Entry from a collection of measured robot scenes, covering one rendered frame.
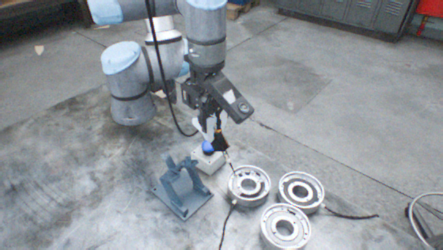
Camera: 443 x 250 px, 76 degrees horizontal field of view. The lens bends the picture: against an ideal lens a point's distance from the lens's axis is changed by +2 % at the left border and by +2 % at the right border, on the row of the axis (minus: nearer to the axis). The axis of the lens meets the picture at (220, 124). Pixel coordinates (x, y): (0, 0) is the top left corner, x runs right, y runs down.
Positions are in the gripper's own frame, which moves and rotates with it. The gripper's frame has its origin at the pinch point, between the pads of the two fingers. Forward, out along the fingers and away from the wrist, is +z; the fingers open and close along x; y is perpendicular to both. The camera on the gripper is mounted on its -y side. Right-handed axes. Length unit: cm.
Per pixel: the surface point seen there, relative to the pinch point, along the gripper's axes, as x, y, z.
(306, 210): -3.8, -24.3, 9.9
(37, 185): 34.3, 31.2, 13.1
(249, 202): 3.2, -13.6, 10.0
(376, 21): -321, 51, 73
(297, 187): -9.1, -19.3, 11.5
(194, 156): 2.5, 5.6, 8.9
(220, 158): -2.0, 0.4, 9.6
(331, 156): -111, -1, 93
